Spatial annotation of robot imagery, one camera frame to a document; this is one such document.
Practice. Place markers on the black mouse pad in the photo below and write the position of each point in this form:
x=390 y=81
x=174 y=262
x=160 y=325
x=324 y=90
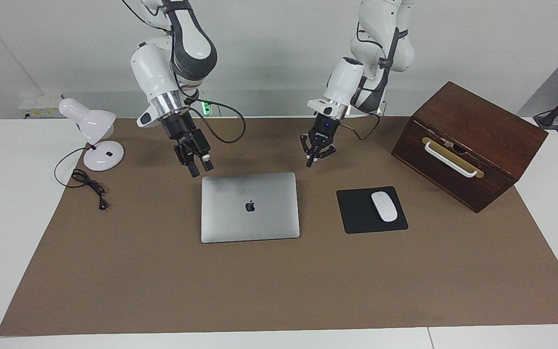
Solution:
x=356 y=213

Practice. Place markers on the grey Apple laptop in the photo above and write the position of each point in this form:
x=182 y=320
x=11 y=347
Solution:
x=269 y=218

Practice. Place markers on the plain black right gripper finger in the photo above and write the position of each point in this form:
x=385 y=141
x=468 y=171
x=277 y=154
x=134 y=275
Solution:
x=193 y=168

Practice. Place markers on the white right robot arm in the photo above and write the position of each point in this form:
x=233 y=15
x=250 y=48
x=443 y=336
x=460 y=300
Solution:
x=192 y=43

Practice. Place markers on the white computer mouse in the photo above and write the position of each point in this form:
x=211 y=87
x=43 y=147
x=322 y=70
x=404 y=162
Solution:
x=384 y=206

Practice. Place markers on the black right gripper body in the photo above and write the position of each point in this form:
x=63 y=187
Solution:
x=187 y=135

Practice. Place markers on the right gripper finger white patch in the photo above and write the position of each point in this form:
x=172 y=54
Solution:
x=207 y=162

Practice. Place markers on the dark brown wooden box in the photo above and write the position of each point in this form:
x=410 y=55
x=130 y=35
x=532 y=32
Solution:
x=477 y=126

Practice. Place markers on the brown table mat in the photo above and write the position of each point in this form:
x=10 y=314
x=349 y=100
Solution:
x=259 y=291

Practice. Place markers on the white power strip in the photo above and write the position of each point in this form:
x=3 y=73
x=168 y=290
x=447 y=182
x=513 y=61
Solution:
x=41 y=104

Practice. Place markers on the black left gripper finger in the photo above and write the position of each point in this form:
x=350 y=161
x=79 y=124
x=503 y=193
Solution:
x=327 y=151
x=309 y=156

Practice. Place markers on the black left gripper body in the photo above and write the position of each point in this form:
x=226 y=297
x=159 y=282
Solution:
x=325 y=130

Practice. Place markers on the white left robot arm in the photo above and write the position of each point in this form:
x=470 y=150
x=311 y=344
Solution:
x=385 y=48

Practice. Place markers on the white desk lamp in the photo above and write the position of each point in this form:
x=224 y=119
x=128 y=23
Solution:
x=104 y=157

